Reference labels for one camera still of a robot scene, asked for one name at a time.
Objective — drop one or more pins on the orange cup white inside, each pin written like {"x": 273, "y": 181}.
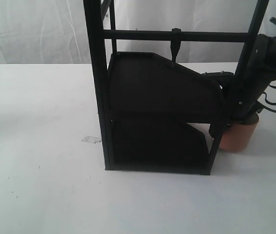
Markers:
{"x": 237, "y": 136}

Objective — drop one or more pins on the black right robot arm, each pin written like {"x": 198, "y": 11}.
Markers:
{"x": 259, "y": 73}

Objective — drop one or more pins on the white backdrop curtain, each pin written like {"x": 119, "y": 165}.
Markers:
{"x": 54, "y": 31}

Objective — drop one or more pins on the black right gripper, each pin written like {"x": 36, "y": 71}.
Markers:
{"x": 223, "y": 84}

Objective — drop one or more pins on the black two-tier shelf rack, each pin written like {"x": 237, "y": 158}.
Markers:
{"x": 155, "y": 117}

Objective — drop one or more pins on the clear tape piece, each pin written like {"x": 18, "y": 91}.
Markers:
{"x": 92, "y": 140}

